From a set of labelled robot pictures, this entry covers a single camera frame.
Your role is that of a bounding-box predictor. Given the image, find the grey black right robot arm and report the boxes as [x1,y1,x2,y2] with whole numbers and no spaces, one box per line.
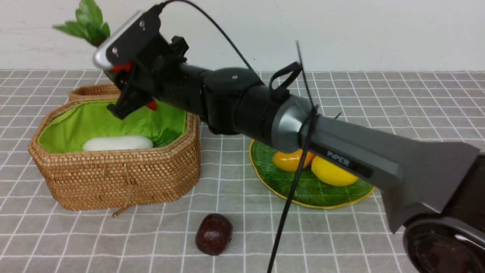
[94,35,484,273]

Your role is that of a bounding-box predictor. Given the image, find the white radish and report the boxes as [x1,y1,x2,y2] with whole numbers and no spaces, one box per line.
[83,135,154,151]

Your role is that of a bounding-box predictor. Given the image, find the dark purple passion fruit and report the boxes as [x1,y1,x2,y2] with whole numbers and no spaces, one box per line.
[195,213,233,256]

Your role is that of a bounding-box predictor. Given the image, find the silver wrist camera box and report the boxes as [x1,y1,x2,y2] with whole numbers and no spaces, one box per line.
[92,5,161,70]

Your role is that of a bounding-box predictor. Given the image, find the green glass leaf plate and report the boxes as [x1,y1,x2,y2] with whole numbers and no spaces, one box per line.
[248,140,376,209]

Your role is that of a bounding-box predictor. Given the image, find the woven rattan basket green lining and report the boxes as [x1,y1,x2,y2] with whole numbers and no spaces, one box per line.
[28,96,201,218]

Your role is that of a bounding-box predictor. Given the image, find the yellow lemon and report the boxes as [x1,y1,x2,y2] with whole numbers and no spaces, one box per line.
[311,157,358,187]

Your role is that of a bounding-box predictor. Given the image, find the orange yellow mango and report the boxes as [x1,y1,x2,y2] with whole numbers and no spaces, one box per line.
[272,149,303,173]

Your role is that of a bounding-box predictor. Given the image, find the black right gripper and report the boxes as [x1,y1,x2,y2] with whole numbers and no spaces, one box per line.
[104,34,189,120]

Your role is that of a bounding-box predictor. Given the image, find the black cable tie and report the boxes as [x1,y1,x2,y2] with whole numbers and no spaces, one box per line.
[266,41,321,273]

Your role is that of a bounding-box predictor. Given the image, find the black cable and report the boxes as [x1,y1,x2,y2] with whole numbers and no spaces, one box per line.
[153,0,254,72]

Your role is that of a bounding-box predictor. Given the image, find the orange carrot green leaves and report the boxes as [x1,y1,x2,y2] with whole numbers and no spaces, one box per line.
[52,0,159,111]

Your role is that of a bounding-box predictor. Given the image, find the grey checked tablecloth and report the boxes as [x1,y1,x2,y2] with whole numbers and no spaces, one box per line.
[0,71,485,273]

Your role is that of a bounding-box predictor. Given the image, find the woven rattan basket lid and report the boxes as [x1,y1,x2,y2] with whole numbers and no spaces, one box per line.
[68,84,120,102]

